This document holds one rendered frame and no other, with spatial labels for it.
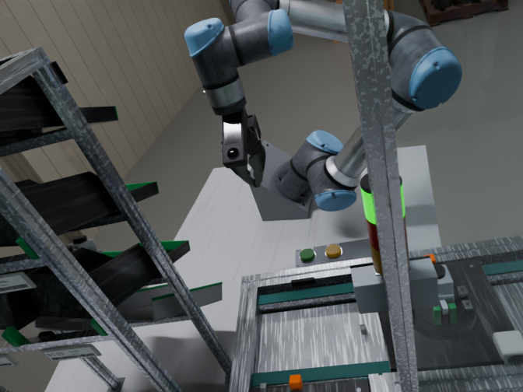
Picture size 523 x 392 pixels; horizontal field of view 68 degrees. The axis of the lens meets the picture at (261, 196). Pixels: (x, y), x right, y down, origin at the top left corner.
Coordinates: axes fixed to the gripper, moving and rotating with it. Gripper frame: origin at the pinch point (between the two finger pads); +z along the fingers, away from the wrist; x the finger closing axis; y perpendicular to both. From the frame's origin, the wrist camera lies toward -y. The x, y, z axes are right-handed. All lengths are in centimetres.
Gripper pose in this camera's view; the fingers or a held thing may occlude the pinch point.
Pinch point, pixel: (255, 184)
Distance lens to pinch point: 88.8
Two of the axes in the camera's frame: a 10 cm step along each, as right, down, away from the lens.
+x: -9.6, 1.9, 2.1
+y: 0.6, -6.1, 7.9
